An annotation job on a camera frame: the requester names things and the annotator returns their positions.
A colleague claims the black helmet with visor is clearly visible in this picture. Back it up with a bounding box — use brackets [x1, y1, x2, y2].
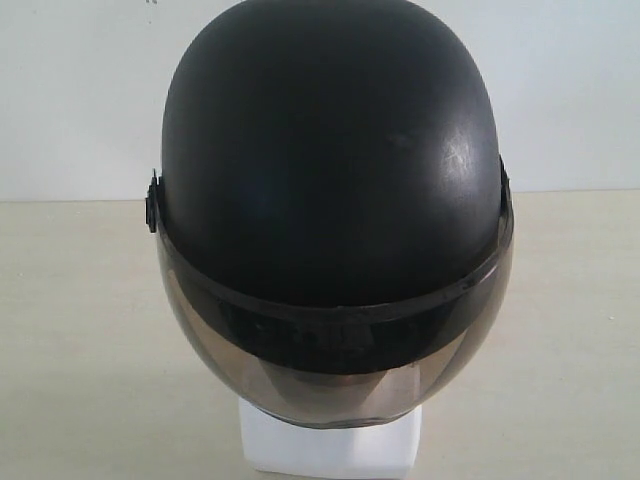
[146, 1, 514, 429]

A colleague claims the white mannequin head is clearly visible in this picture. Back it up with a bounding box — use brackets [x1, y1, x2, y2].
[238, 400, 422, 479]

